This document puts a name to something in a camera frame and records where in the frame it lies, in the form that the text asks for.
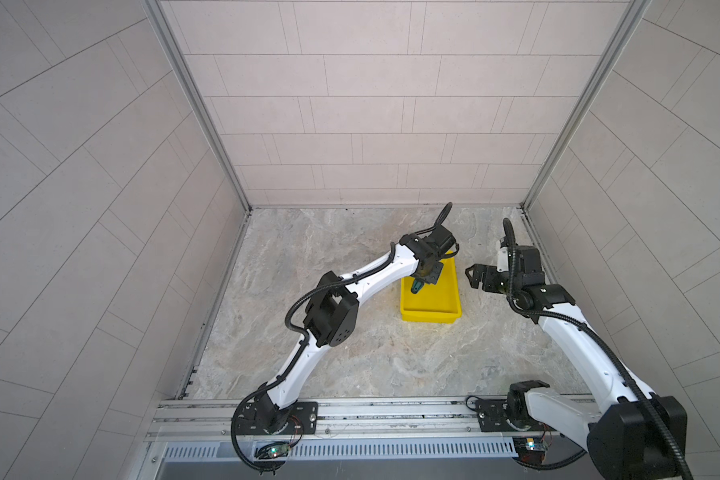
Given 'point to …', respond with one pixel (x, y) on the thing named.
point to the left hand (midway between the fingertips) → (436, 271)
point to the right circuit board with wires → (530, 450)
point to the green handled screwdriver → (416, 285)
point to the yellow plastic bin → (438, 303)
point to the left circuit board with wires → (274, 449)
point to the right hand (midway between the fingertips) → (482, 270)
